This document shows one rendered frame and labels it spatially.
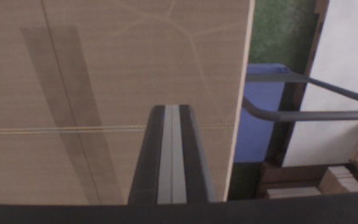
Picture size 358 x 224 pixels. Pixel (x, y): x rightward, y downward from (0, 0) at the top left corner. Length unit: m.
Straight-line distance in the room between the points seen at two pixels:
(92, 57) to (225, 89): 0.12
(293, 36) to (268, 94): 0.41
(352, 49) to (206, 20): 1.48
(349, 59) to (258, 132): 0.72
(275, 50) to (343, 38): 0.39
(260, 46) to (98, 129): 1.27
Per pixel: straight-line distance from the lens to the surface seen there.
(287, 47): 1.49
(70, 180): 0.29
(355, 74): 1.71
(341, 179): 2.07
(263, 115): 0.53
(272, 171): 1.88
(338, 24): 1.51
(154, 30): 0.18
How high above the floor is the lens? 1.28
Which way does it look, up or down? 61 degrees down
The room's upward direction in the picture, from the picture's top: 176 degrees clockwise
